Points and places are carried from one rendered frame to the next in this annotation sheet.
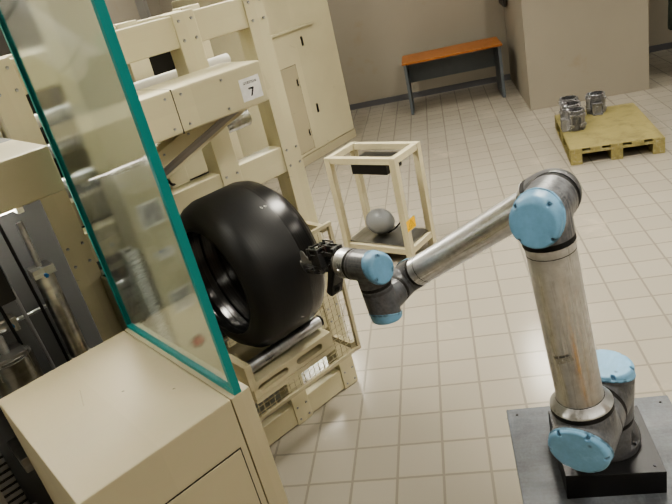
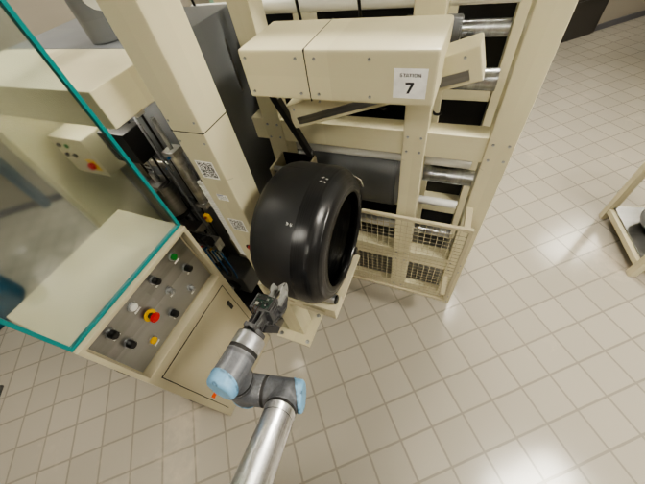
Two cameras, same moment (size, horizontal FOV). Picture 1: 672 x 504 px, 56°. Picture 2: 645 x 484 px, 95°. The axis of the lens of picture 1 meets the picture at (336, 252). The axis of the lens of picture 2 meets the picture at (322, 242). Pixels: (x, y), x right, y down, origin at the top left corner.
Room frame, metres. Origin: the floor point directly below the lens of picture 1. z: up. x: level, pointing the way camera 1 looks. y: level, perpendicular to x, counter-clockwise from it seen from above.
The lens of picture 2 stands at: (1.76, -0.46, 2.10)
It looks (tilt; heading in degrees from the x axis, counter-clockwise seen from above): 51 degrees down; 69
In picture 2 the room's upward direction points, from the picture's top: 13 degrees counter-clockwise
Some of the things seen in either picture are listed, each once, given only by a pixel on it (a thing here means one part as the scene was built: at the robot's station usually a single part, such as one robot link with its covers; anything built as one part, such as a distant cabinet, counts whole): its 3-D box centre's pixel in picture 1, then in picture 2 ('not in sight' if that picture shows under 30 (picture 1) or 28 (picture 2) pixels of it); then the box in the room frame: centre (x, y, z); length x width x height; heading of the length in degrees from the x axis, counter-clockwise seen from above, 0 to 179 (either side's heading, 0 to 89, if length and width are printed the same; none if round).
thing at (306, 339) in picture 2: not in sight; (300, 324); (1.83, 0.53, 0.01); 0.27 x 0.27 x 0.02; 37
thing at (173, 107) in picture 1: (178, 104); (343, 60); (2.32, 0.42, 1.71); 0.61 x 0.25 x 0.15; 127
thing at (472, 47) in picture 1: (453, 75); not in sight; (8.28, -2.03, 0.33); 1.24 x 0.64 x 0.66; 78
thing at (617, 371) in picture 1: (603, 387); not in sight; (1.34, -0.62, 0.87); 0.17 x 0.15 x 0.18; 140
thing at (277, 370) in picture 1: (287, 360); (303, 295); (1.89, 0.26, 0.83); 0.36 x 0.09 x 0.06; 127
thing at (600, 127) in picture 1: (604, 122); not in sight; (5.55, -2.69, 0.16); 1.20 x 0.80 x 0.33; 166
